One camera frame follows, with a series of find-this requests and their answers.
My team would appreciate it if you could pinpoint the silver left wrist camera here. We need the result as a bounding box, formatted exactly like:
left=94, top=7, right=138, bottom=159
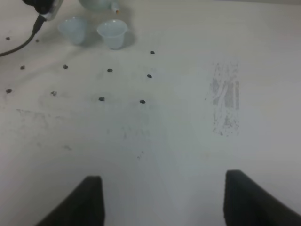
left=23, top=0, right=63, bottom=21

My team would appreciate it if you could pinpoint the right light blue teacup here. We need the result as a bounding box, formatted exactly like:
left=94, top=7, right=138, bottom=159
left=96, top=19, right=128, bottom=49

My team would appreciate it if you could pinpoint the light blue porcelain teapot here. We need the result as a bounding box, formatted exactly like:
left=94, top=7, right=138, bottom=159
left=79, top=0, right=120, bottom=14

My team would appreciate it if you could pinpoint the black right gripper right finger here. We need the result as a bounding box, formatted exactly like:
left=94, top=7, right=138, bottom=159
left=223, top=170, right=301, bottom=226

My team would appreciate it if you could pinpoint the light blue teacup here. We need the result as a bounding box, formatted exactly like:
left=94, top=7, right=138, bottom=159
left=96, top=19, right=128, bottom=49
left=58, top=16, right=88, bottom=45

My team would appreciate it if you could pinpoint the left light blue teacup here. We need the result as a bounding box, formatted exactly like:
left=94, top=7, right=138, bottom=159
left=58, top=16, right=88, bottom=45

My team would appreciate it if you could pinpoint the black left camera cable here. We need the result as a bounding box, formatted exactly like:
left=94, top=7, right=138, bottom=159
left=0, top=14, right=45, bottom=57

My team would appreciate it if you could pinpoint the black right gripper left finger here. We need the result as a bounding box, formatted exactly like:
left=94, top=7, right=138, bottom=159
left=37, top=176, right=105, bottom=226

